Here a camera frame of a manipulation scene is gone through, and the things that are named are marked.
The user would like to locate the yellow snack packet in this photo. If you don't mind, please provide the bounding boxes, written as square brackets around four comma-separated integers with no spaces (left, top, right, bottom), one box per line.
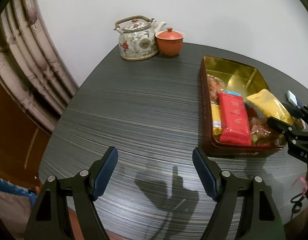
[247,89,294,125]

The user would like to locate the floral ceramic teapot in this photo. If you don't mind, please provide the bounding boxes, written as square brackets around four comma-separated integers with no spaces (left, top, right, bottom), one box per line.
[114,15,166,61]

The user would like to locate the blue foam mat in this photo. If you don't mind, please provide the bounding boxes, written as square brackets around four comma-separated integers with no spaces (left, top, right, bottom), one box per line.
[0,178,37,207]

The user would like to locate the navy light-blue snack packet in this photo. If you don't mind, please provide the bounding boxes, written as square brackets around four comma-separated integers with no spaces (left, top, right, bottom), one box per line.
[287,90,303,108]

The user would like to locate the red snack packet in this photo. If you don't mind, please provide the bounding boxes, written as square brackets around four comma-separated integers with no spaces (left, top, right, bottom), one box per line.
[217,92,252,146]

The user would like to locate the clear packet orange snacks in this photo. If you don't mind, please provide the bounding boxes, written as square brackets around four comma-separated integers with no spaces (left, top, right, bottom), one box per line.
[249,117,283,147]

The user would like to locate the brown wooden cabinet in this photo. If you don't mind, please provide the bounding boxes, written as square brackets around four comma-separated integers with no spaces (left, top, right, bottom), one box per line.
[0,84,50,190]

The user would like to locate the orange lidded tea cup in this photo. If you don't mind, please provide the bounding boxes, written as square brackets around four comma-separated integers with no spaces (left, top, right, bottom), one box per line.
[155,28,184,56]

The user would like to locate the clear bag of nuts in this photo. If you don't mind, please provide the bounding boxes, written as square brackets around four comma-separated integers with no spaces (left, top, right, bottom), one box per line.
[206,74,226,102]

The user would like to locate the small blue candy wrapper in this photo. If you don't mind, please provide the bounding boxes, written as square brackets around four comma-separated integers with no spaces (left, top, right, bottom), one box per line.
[226,90,242,97]

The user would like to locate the gold tin box red outside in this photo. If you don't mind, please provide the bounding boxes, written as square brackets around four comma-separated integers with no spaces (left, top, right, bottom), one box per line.
[199,55,286,157]

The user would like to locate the gold yellow foil packet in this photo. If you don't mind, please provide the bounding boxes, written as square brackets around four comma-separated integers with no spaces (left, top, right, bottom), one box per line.
[210,103,222,136]

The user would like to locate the beige patterned curtain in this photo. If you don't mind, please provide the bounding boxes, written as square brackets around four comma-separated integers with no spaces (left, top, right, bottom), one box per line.
[0,0,78,133]

